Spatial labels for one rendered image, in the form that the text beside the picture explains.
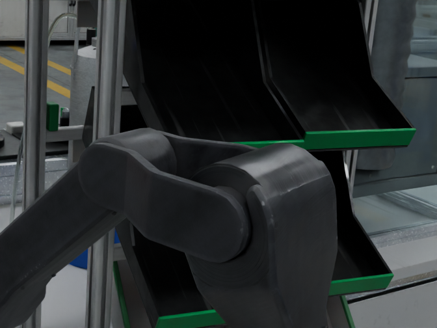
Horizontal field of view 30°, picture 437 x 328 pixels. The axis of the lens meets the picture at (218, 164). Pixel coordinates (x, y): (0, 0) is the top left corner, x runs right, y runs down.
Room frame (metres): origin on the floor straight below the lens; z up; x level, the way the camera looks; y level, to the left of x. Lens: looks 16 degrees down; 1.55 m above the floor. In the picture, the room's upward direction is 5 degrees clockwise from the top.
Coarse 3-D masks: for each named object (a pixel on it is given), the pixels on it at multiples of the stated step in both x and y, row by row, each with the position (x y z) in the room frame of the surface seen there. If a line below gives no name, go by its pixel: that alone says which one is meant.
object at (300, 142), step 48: (96, 0) 0.86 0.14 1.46; (144, 0) 0.92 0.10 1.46; (192, 0) 0.95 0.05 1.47; (240, 0) 0.85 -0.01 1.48; (144, 48) 0.83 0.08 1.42; (192, 48) 0.85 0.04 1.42; (240, 48) 0.84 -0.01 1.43; (144, 96) 0.72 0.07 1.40; (192, 96) 0.77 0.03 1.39; (240, 96) 0.79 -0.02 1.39
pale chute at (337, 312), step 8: (336, 296) 0.89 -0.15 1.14; (344, 296) 0.88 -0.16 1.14; (328, 304) 0.91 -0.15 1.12; (336, 304) 0.89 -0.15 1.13; (344, 304) 0.88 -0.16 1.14; (328, 312) 0.90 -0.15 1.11; (336, 312) 0.89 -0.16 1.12; (344, 312) 0.88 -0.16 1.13; (328, 320) 0.90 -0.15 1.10; (336, 320) 0.89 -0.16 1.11; (344, 320) 0.87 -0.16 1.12; (352, 320) 0.87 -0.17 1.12
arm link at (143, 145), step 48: (96, 144) 0.42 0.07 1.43; (144, 144) 0.43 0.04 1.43; (192, 144) 0.45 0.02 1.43; (240, 144) 0.45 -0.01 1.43; (48, 192) 0.45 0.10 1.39; (96, 192) 0.42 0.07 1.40; (144, 192) 0.39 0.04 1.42; (192, 192) 0.37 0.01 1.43; (0, 240) 0.47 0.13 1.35; (48, 240) 0.45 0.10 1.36; (96, 240) 0.47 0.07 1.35; (192, 240) 0.37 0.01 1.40; (240, 240) 0.35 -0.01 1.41; (0, 288) 0.47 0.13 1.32
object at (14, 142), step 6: (0, 132) 2.12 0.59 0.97; (6, 132) 2.13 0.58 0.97; (0, 138) 1.99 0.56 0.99; (6, 138) 2.07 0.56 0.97; (12, 138) 2.08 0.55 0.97; (0, 144) 1.97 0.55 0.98; (6, 144) 2.01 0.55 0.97; (12, 144) 2.01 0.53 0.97; (18, 144) 2.02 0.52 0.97; (0, 150) 1.95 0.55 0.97; (6, 150) 1.96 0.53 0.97; (12, 150) 1.96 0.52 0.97; (0, 156) 1.91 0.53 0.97; (6, 156) 1.91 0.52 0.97; (12, 156) 1.92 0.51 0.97
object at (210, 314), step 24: (120, 120) 0.90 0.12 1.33; (120, 240) 0.76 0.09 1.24; (144, 240) 0.77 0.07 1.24; (144, 264) 0.74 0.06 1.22; (168, 264) 0.75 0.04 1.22; (144, 288) 0.70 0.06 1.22; (168, 288) 0.72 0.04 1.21; (192, 288) 0.73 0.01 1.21; (168, 312) 0.69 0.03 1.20; (192, 312) 0.68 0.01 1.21; (216, 312) 0.69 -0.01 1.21
